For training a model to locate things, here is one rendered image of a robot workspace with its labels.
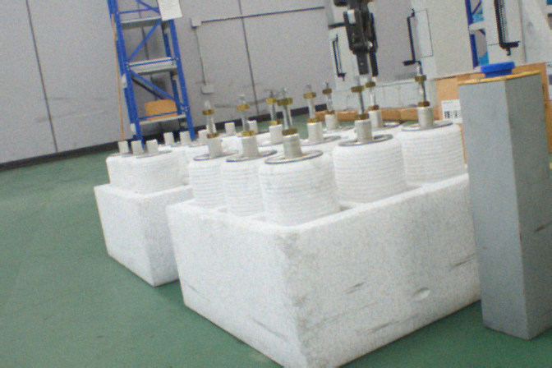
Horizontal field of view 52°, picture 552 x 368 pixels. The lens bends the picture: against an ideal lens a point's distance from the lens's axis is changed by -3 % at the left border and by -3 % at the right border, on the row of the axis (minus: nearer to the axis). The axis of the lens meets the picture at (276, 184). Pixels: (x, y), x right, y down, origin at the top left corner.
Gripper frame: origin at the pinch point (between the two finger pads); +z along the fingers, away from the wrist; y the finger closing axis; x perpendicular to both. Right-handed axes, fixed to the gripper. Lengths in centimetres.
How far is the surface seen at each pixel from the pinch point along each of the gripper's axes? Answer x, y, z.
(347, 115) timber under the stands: -91, -383, 31
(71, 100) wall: -413, -443, -31
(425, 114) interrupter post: 8.7, 8.1, 7.8
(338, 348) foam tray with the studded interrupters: -2.7, 32.3, 32.1
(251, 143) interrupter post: -14.6, 18.4, 7.4
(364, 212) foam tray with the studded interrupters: 1.8, 27.0, 16.9
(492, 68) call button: 18.5, 23.2, 2.5
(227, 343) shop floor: -20.9, 25.8, 34.4
